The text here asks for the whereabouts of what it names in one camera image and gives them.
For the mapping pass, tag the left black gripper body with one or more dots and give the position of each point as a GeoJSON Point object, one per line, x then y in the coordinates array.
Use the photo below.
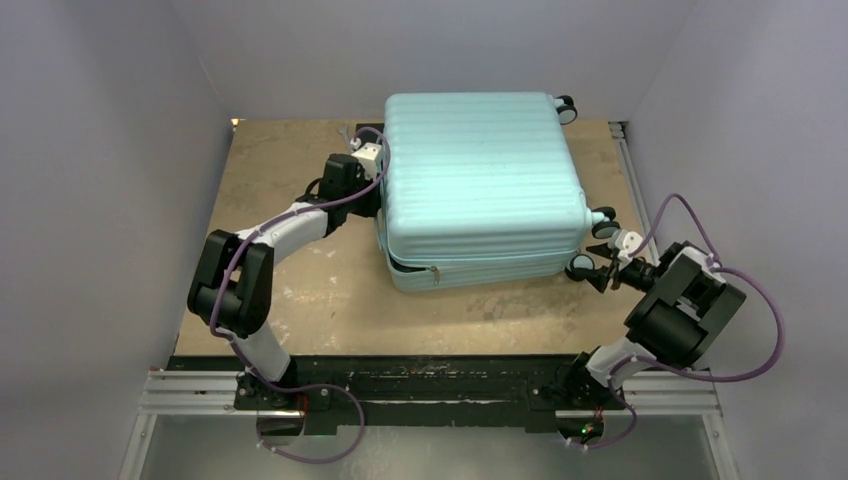
{"type": "Point", "coordinates": [362, 206]}

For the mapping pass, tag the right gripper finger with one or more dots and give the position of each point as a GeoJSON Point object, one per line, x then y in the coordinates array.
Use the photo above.
{"type": "Point", "coordinates": [601, 278]}
{"type": "Point", "coordinates": [603, 250]}

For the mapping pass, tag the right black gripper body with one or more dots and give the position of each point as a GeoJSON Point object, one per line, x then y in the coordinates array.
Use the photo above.
{"type": "Point", "coordinates": [638, 274]}

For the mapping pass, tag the light blue suitcase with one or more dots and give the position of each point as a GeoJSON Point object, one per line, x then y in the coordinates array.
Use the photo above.
{"type": "Point", "coordinates": [481, 188]}

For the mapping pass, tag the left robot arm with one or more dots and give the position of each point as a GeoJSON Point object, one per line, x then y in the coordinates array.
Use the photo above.
{"type": "Point", "coordinates": [232, 287]}

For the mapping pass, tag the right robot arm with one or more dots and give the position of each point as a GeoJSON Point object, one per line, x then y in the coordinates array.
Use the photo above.
{"type": "Point", "coordinates": [684, 307]}

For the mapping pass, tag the silver metal wrench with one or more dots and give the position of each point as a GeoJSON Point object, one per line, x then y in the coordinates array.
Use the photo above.
{"type": "Point", "coordinates": [343, 130]}

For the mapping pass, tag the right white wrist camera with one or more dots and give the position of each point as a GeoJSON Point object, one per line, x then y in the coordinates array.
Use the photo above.
{"type": "Point", "coordinates": [626, 244]}

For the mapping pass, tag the black metal base rail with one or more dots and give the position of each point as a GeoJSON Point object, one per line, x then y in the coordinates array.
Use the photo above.
{"type": "Point", "coordinates": [537, 393]}

